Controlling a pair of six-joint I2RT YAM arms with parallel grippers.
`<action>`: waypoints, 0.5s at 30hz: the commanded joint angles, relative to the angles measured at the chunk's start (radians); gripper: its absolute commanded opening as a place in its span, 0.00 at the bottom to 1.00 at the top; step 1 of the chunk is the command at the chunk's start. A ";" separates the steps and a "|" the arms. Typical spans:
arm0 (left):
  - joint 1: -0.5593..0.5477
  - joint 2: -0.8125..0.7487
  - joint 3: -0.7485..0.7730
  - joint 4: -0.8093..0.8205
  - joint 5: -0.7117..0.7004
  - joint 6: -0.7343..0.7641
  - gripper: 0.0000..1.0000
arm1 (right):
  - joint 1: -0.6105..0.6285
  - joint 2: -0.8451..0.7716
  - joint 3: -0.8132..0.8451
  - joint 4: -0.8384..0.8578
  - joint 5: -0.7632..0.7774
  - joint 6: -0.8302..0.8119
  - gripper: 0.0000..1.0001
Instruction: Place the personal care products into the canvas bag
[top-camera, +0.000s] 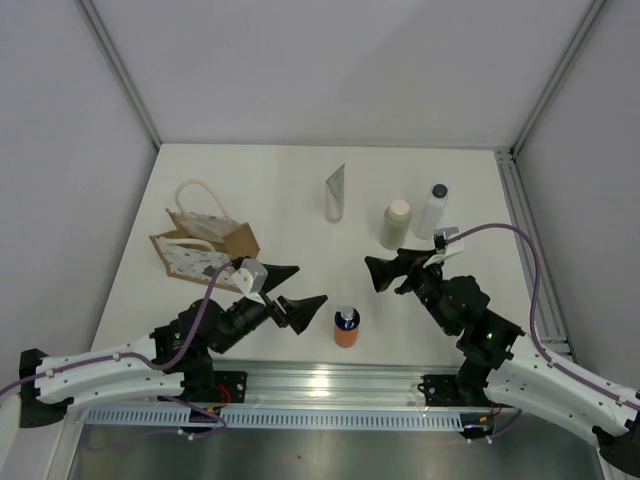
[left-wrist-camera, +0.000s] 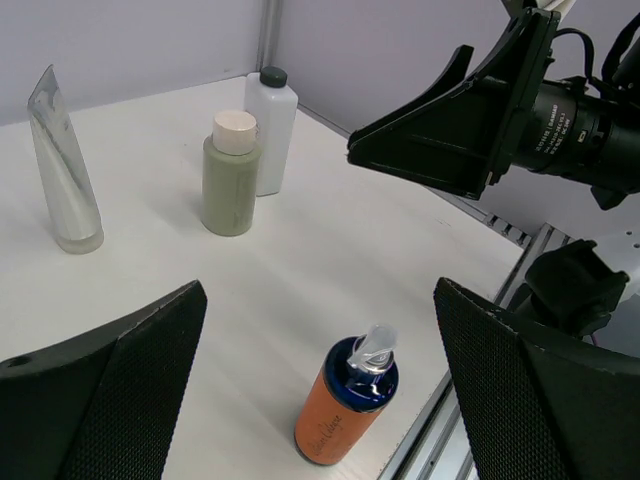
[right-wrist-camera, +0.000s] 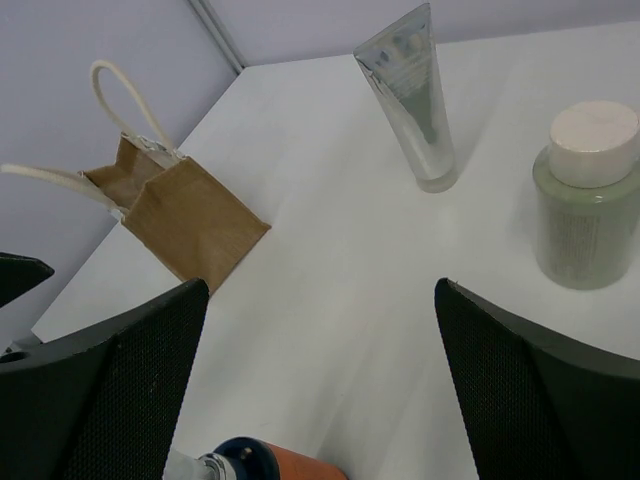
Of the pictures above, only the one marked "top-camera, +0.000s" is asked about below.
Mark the silver tube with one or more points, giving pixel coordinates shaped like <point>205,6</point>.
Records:
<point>334,195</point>

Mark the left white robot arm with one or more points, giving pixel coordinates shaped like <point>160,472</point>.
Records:
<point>173,362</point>

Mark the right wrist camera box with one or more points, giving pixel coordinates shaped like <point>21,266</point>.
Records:
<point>445,247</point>

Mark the slotted cable duct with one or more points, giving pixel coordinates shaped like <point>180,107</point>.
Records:
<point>261,418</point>

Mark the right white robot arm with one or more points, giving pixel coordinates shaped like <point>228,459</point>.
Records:
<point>502,364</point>

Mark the white bottle dark cap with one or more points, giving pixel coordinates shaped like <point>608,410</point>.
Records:
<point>432,211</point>

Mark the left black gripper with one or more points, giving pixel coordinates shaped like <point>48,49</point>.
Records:
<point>299,311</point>

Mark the orange bottle blue cap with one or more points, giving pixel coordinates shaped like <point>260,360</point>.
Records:
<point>346,326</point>

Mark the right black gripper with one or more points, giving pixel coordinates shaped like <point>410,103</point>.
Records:
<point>409,262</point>

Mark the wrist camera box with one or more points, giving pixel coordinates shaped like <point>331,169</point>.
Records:
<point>445,247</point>
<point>250,277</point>

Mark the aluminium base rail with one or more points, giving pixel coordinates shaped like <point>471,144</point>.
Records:
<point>325,385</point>

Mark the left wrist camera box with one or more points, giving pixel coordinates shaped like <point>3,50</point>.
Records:
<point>250,277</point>

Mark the frosted jar beige lid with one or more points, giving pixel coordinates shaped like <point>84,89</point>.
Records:
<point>395,224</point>

